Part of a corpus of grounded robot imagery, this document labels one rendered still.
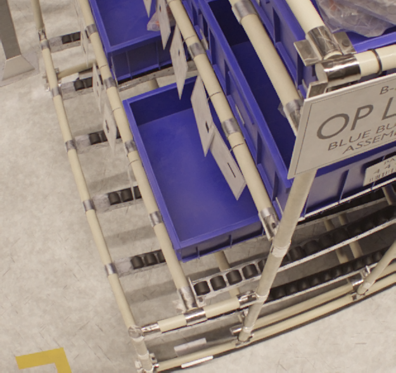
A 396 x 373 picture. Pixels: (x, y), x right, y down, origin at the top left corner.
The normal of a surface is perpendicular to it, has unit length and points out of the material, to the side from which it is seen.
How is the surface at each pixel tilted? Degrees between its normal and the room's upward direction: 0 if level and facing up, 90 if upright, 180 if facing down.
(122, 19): 3
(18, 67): 90
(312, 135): 90
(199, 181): 3
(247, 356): 0
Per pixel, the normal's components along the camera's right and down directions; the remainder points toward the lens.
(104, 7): -0.01, -0.39
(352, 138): 0.35, 0.86
